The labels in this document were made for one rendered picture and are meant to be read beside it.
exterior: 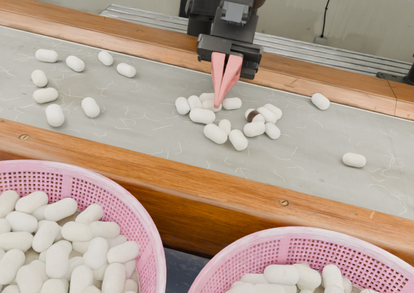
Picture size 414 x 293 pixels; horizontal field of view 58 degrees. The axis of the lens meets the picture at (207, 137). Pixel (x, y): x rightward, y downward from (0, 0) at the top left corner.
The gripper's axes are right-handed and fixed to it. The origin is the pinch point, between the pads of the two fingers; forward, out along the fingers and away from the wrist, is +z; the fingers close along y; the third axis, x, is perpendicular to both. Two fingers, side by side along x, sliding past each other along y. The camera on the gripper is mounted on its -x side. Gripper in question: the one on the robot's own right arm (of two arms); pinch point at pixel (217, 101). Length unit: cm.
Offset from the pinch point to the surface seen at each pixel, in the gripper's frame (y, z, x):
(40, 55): -30.7, -2.5, 2.3
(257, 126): 6.6, 3.2, -1.9
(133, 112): -11.6, 5.0, -1.3
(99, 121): -15.1, 8.4, -4.1
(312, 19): 37, -139, 159
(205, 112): -1.2, 2.9, -2.0
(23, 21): -41.2, -12.0, 9.6
